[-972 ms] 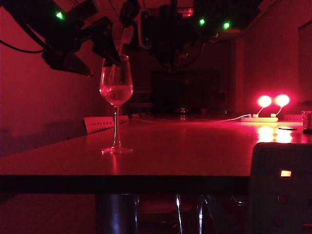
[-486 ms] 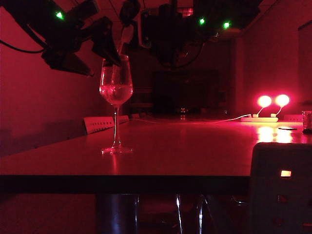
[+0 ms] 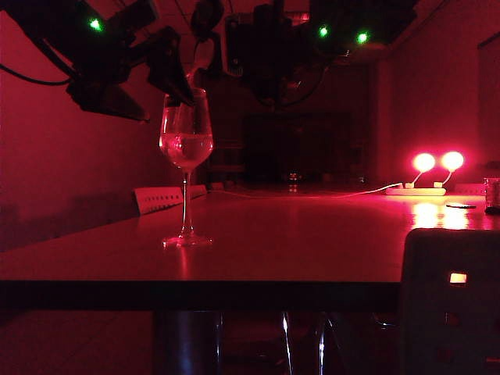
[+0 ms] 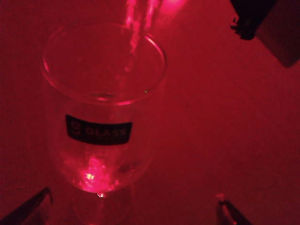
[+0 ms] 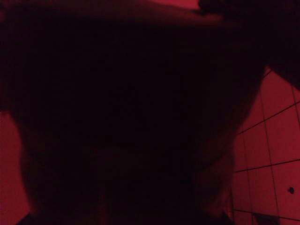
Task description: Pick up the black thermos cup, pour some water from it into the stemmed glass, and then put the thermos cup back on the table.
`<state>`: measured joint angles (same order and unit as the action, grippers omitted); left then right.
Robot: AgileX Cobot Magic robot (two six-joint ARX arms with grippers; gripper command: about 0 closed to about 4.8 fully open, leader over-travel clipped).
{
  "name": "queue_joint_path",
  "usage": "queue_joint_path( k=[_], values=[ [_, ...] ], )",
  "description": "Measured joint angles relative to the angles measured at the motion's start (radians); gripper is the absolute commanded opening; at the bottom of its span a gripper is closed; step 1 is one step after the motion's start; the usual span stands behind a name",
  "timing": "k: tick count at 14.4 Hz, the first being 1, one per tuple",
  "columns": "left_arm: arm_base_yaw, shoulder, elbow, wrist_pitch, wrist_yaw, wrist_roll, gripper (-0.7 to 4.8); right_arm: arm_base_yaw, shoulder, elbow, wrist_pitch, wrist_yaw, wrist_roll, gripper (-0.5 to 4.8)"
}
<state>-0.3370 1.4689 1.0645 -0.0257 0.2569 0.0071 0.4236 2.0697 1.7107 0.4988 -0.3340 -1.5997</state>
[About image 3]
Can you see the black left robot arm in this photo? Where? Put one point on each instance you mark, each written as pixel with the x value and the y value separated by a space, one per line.
pixel 58 27

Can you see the flat black round coaster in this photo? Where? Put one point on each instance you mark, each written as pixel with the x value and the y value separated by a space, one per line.
pixel 461 206

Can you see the ceiling light panel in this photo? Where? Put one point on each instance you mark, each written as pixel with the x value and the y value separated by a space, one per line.
pixel 302 17

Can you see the white power strip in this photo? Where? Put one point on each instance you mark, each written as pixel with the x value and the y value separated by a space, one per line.
pixel 414 191

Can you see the clear glass jar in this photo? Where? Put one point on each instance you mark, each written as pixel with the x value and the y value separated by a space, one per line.
pixel 492 193

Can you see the clear stemmed wine glass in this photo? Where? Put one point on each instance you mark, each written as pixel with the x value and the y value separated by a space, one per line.
pixel 186 144

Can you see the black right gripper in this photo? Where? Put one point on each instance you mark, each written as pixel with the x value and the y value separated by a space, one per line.
pixel 281 47

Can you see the dark table leg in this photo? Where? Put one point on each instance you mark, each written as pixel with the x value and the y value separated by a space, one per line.
pixel 187 343

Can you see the small white slotted chair back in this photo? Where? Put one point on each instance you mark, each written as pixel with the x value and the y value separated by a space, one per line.
pixel 198 191

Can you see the round glowing USB lamp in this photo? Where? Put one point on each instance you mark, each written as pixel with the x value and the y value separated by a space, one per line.
pixel 423 162
pixel 452 160

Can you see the black thermos cup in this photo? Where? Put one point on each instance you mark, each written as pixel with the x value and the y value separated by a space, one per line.
pixel 238 43

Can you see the small distant drinking glass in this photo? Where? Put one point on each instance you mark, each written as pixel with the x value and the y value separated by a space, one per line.
pixel 293 182

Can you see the framed wall board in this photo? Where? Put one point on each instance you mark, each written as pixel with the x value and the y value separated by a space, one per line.
pixel 490 97

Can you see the chrome chair leg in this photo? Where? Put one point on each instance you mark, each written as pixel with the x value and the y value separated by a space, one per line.
pixel 322 343
pixel 287 343

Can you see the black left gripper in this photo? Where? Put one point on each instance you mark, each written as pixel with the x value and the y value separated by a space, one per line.
pixel 101 70

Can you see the large white slotted chair back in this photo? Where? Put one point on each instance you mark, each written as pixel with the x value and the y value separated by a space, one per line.
pixel 158 200

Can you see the dark box with indicator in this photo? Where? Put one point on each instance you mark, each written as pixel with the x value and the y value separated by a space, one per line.
pixel 429 304

